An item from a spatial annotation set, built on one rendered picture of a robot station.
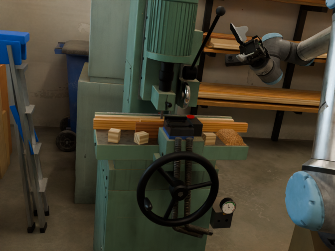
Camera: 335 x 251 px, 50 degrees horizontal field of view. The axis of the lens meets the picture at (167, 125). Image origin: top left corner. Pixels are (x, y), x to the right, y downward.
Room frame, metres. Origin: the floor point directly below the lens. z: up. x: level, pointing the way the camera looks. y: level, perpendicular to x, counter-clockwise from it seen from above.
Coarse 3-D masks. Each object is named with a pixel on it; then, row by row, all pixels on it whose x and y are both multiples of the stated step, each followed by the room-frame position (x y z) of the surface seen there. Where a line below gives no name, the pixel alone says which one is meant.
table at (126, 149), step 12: (96, 132) 1.31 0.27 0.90; (132, 132) 1.35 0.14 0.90; (96, 144) 1.21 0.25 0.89; (108, 144) 1.21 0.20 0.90; (120, 144) 1.22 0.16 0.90; (132, 144) 1.23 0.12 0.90; (144, 144) 1.25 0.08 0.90; (156, 144) 1.26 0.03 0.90; (204, 144) 1.32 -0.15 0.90; (216, 144) 1.33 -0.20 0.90; (96, 156) 1.19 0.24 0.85; (108, 156) 1.20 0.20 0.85; (120, 156) 1.22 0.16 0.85; (132, 156) 1.23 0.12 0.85; (144, 156) 1.24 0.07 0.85; (156, 156) 1.22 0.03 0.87; (204, 156) 1.31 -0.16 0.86; (216, 156) 1.32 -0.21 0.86; (228, 156) 1.33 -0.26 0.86; (240, 156) 1.35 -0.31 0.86; (168, 168) 1.17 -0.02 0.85; (180, 168) 1.18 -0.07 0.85; (192, 168) 1.19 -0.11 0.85; (204, 168) 1.21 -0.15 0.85
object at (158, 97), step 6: (156, 90) 1.42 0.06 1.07; (156, 96) 1.40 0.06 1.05; (162, 96) 1.37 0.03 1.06; (168, 96) 1.38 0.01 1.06; (174, 96) 1.38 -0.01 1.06; (156, 102) 1.39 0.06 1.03; (162, 102) 1.37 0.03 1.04; (168, 102) 1.38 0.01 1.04; (174, 102) 1.39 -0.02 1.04; (156, 108) 1.38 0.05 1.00; (162, 108) 1.37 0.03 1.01; (168, 108) 1.38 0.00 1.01
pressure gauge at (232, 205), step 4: (224, 200) 1.28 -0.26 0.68; (228, 200) 1.28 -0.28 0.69; (232, 200) 1.29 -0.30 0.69; (220, 204) 1.28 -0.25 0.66; (224, 204) 1.27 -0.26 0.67; (228, 204) 1.27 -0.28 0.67; (232, 204) 1.28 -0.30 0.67; (220, 208) 1.29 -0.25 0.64; (224, 208) 1.27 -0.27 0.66; (228, 208) 1.28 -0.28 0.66; (232, 208) 1.28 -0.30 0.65; (224, 212) 1.27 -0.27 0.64; (228, 212) 1.28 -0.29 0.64; (232, 212) 1.28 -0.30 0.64
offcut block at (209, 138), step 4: (204, 132) 1.35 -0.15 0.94; (208, 132) 1.35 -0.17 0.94; (212, 132) 1.36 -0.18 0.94; (204, 136) 1.33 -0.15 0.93; (208, 136) 1.32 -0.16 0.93; (212, 136) 1.33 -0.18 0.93; (204, 140) 1.32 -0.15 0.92; (208, 140) 1.32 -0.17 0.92; (212, 140) 1.33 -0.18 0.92; (208, 144) 1.32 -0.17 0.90
